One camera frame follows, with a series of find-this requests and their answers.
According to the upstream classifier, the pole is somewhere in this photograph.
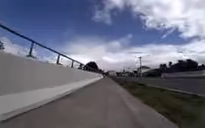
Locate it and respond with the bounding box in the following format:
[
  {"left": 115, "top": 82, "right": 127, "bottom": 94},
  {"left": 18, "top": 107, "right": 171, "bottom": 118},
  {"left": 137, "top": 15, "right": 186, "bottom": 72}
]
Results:
[{"left": 138, "top": 56, "right": 143, "bottom": 78}]

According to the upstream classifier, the grey asphalt path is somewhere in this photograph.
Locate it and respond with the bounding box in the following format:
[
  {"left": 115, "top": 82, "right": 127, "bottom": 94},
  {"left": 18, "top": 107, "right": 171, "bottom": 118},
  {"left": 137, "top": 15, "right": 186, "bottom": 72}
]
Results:
[{"left": 0, "top": 76, "right": 180, "bottom": 128}]

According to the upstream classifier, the metal railing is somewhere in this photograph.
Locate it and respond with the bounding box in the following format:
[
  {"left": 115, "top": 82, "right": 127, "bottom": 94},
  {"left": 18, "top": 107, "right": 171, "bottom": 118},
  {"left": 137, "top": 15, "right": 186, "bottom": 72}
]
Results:
[{"left": 0, "top": 19, "right": 100, "bottom": 73}]

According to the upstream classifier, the grass strip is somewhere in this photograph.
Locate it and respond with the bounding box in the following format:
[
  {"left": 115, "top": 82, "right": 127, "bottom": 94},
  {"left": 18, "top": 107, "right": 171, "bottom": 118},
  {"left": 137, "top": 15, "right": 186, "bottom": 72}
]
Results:
[{"left": 109, "top": 76, "right": 205, "bottom": 128}]

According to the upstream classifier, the row of trees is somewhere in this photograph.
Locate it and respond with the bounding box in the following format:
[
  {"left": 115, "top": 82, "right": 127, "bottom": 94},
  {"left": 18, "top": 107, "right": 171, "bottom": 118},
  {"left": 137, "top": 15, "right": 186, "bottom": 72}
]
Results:
[{"left": 143, "top": 58, "right": 205, "bottom": 78}]

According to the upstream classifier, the grey asphalt road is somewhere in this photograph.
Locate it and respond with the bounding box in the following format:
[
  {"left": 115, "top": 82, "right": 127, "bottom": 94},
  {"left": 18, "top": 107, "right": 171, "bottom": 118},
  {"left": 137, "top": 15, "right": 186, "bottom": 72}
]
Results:
[{"left": 123, "top": 76, "right": 205, "bottom": 98}]

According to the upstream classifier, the pale concrete wall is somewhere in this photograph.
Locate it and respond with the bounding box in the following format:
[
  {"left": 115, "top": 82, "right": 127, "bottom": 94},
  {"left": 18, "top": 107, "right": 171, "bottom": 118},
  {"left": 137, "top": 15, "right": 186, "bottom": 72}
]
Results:
[{"left": 0, "top": 47, "right": 104, "bottom": 126}]

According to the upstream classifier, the pale low wall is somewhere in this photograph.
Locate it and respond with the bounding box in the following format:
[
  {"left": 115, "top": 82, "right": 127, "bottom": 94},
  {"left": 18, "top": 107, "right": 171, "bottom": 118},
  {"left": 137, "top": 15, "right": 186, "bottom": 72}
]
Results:
[{"left": 161, "top": 69, "right": 205, "bottom": 79}]

